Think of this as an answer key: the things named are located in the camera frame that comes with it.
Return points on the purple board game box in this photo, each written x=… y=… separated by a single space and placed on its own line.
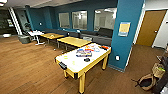
x=83 y=52

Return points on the white wall outlet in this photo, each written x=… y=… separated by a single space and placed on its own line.
x=117 y=57

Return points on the long wooden bench table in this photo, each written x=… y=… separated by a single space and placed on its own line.
x=73 y=41

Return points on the brown black backpack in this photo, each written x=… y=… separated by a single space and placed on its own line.
x=146 y=82

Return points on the yellow wall notice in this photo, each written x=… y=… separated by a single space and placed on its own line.
x=124 y=29

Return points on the wooden rectangular table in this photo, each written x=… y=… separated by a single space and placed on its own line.
x=51 y=35

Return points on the red orange flat object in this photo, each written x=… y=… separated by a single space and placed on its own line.
x=105 y=47

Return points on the black sofa back cushion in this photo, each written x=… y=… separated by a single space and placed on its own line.
x=105 y=32

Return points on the dark round ottoman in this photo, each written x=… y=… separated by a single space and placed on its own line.
x=24 y=39

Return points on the small white table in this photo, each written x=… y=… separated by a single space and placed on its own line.
x=36 y=33

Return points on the white round low table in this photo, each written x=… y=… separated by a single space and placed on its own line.
x=6 y=35

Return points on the interior glass window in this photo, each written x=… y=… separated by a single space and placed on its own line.
x=105 y=20
x=64 y=20
x=80 y=20

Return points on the green ball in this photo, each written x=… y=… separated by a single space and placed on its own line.
x=66 y=57

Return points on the dark grey sofa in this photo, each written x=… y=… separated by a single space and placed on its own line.
x=63 y=32
x=96 y=40

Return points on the tan tote bag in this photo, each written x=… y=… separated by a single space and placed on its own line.
x=158 y=70

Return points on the brown wooden door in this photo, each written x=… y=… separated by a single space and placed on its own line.
x=150 y=28

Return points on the wooden air hockey table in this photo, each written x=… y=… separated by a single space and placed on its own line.
x=80 y=65

